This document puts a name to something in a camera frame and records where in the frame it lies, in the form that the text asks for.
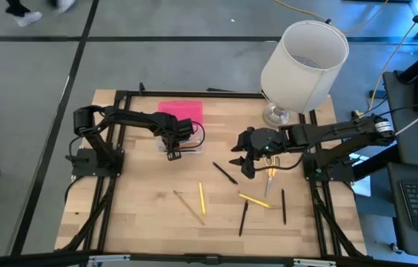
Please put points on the black caster wheel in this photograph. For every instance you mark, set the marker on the black caster wheel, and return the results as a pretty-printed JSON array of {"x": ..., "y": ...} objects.
[{"x": 396, "y": 248}]

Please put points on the white shade table lamp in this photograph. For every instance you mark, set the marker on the white shade table lamp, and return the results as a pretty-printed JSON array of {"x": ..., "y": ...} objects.
[{"x": 298, "y": 74}]

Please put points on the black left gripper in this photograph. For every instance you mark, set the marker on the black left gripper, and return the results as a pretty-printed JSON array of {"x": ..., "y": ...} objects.
[{"x": 179, "y": 130}]

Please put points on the black rig crossbeam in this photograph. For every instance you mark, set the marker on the black rig crossbeam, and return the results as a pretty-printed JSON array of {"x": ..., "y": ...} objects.
[{"x": 46, "y": 259}]

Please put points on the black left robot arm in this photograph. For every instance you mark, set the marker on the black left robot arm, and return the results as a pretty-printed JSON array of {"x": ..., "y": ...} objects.
[{"x": 131, "y": 116}]

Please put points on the black pen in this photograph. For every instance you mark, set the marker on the black pen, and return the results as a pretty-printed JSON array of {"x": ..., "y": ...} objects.
[
  {"x": 284, "y": 207},
  {"x": 243, "y": 219},
  {"x": 225, "y": 173}
]

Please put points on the person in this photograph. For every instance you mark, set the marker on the person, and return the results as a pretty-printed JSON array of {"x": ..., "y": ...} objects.
[{"x": 27, "y": 18}]

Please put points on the black side desk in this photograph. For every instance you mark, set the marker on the black side desk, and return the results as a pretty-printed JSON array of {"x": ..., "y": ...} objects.
[
  {"x": 398, "y": 230},
  {"x": 405, "y": 148}
]

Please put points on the clear plastic box pink lid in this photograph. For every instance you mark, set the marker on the clear plastic box pink lid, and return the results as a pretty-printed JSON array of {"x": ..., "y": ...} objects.
[{"x": 181, "y": 109}]

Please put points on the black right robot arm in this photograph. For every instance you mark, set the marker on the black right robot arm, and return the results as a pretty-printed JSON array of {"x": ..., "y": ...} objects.
[{"x": 342, "y": 131}]

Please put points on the black aluminium table frame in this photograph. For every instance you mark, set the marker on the black aluminium table frame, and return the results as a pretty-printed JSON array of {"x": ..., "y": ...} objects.
[{"x": 194, "y": 94}]

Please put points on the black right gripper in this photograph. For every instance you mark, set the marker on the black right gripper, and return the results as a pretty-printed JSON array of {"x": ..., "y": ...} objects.
[{"x": 266, "y": 141}]

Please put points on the yellow wooden pencil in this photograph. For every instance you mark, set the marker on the yellow wooden pencil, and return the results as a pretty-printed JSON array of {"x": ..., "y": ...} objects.
[{"x": 188, "y": 207}]

